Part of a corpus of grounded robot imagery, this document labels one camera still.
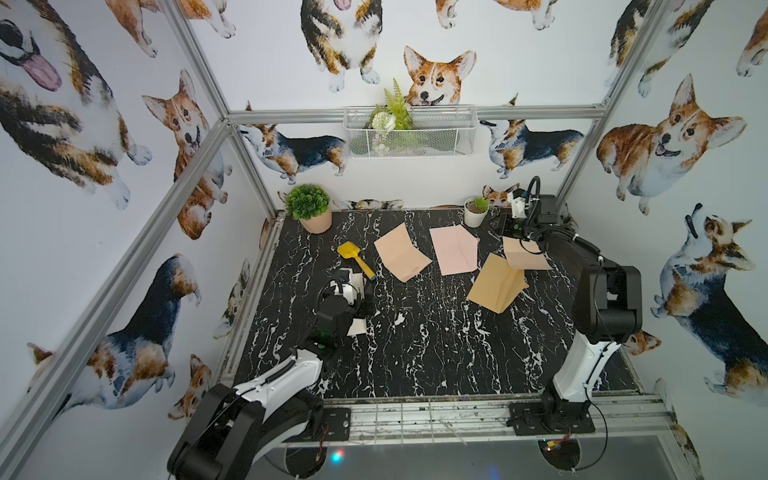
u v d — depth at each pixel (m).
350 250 1.06
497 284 1.00
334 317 0.63
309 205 1.02
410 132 0.86
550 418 0.68
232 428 0.41
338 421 0.74
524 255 0.83
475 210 1.10
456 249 1.10
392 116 0.82
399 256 1.04
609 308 0.51
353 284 0.85
